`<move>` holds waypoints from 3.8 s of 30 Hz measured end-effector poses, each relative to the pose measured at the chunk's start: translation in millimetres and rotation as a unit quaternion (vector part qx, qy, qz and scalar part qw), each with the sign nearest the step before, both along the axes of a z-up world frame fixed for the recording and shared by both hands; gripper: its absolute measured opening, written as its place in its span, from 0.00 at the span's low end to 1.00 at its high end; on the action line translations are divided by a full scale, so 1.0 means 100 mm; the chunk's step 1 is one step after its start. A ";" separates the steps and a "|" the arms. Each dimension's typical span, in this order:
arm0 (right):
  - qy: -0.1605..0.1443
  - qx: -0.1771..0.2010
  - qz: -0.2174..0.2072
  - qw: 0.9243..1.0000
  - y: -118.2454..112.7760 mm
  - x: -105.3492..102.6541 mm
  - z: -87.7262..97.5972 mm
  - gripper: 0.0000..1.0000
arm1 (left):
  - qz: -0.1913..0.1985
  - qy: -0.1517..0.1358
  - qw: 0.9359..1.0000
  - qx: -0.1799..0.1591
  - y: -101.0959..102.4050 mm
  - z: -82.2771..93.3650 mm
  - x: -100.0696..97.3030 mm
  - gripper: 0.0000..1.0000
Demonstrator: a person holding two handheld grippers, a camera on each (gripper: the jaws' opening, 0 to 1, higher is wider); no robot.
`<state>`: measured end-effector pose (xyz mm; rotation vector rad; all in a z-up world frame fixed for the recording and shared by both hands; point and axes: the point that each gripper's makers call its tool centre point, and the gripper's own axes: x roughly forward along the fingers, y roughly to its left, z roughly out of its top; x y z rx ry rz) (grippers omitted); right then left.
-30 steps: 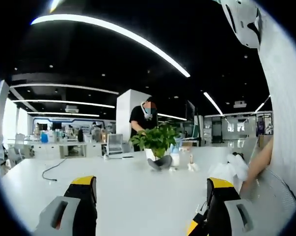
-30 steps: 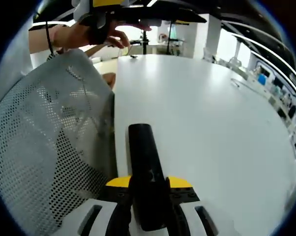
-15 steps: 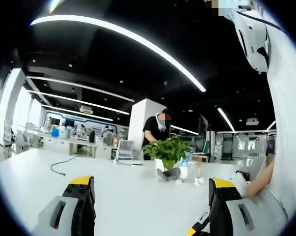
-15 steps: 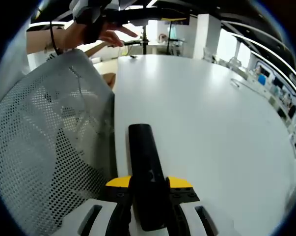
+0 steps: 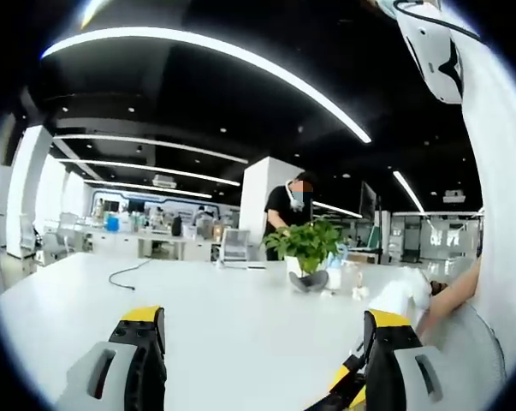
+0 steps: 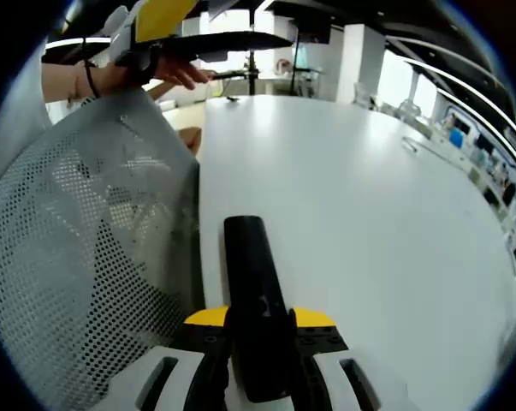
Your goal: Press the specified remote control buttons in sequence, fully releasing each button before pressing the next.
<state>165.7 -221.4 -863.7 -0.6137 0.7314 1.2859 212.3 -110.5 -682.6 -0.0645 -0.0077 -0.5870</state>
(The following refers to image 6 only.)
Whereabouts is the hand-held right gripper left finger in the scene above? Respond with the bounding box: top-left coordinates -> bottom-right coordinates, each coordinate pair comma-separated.
105,306 -> 232,411

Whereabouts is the black wall monitor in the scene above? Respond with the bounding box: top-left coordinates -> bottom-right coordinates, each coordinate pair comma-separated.
289,19 -> 332,45

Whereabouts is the black remote control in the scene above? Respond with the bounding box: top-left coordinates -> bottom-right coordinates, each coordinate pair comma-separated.
222,215 -> 305,404

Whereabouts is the black tripod stand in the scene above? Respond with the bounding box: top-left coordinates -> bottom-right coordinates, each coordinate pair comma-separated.
290,25 -> 304,93
210,0 -> 262,96

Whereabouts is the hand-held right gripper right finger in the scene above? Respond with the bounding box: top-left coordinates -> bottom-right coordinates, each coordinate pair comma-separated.
287,307 -> 408,411

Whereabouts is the person's left hand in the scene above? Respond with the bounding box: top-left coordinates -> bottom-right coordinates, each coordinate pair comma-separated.
98,54 -> 212,93

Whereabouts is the white office desk row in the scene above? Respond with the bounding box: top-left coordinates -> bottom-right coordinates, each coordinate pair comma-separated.
428,106 -> 516,275

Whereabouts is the white office chair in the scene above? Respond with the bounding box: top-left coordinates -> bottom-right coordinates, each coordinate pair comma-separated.
353,80 -> 378,108
396,98 -> 421,121

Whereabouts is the thin black cable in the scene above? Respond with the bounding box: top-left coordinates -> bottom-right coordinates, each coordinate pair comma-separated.
80,37 -> 101,99

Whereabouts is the person's white shirt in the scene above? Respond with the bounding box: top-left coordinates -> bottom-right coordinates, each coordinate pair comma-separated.
0,38 -> 56,202

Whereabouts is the grey cable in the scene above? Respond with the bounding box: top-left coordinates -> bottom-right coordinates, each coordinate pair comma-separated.
400,134 -> 472,166

